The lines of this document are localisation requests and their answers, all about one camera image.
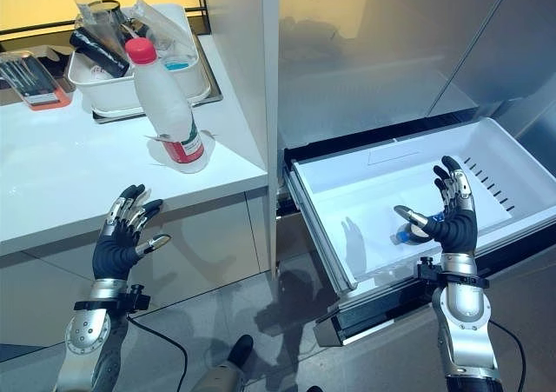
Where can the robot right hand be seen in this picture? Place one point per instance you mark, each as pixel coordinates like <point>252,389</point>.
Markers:
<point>458,231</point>

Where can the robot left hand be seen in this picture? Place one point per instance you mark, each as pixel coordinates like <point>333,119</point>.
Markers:
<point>112,253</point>

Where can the robot right arm silver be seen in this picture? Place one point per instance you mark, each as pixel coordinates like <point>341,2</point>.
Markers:
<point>467,322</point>

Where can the robot left arm silver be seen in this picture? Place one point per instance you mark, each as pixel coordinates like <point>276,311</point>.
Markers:
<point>89,331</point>

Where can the white refrigerator drawer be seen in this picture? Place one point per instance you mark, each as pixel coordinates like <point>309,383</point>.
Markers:
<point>365,201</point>

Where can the stainless steel refrigerator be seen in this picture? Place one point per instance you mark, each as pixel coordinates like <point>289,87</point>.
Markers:
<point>369,53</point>

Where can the white counter cabinet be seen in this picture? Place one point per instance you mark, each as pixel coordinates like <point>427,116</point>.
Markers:
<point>130,253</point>

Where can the white bottle with red cap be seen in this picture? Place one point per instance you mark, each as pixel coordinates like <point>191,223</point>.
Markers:
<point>167,105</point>

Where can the robot dark foot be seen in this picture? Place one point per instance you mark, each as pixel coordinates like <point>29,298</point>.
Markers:
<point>241,349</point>

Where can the white plastic tub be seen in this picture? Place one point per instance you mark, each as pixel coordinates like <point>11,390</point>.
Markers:
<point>110,88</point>

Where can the robot silver leg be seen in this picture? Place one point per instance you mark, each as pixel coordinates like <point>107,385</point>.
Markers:
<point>221,379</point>

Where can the grey tray under tub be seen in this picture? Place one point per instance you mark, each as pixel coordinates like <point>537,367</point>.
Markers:
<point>208,98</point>

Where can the cutlery pack with orange base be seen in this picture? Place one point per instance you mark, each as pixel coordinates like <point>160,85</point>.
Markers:
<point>32,81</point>

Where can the small container with blue lid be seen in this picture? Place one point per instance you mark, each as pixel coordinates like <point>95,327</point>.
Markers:
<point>177,64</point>

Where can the black cylinder roll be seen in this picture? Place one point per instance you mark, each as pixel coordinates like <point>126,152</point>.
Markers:
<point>97,53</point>

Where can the crumpled clear plastic bag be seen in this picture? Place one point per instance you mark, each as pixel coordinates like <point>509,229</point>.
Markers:
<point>158,22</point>

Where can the clear tall jar black lid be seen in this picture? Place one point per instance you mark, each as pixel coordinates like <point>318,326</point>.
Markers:
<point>89,1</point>

